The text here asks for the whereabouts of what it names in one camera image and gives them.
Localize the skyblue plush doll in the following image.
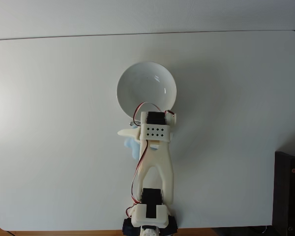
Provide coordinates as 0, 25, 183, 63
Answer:
123, 120, 142, 159

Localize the white ceramic bowl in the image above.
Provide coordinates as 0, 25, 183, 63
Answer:
116, 61, 177, 119

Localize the black table clamp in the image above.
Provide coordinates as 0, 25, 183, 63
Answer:
122, 217, 135, 236
165, 214, 179, 234

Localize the dark wooden cabinet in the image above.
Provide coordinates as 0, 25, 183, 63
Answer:
271, 151, 295, 236

